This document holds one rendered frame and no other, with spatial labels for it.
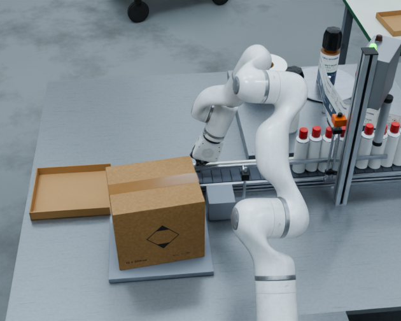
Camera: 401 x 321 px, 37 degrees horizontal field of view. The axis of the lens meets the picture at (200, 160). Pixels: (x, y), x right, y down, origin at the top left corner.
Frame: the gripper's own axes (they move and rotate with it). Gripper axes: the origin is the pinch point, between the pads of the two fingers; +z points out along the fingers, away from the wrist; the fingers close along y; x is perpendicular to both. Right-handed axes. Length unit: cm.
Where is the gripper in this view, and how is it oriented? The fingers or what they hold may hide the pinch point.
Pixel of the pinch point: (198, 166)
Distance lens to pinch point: 237.9
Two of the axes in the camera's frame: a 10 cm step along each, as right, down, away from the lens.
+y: 9.4, 2.0, 2.9
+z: -3.4, 7.4, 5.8
